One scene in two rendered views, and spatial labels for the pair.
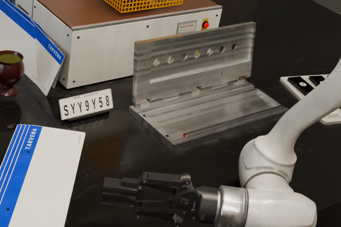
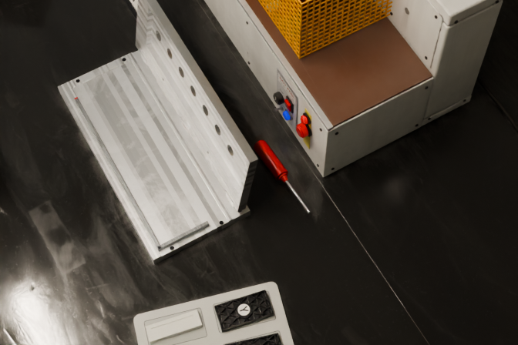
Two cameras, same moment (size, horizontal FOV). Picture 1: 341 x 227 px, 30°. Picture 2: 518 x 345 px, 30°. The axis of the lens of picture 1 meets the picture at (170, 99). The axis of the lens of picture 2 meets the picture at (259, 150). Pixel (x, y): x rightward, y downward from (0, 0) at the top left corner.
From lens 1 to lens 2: 2.36 m
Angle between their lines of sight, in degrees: 70
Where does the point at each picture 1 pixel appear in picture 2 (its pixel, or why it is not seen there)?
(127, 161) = (42, 43)
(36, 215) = not seen: outside the picture
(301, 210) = not seen: outside the picture
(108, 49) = not seen: outside the picture
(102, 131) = (102, 21)
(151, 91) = (146, 54)
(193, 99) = (172, 123)
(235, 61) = (230, 169)
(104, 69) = (218, 11)
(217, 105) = (161, 155)
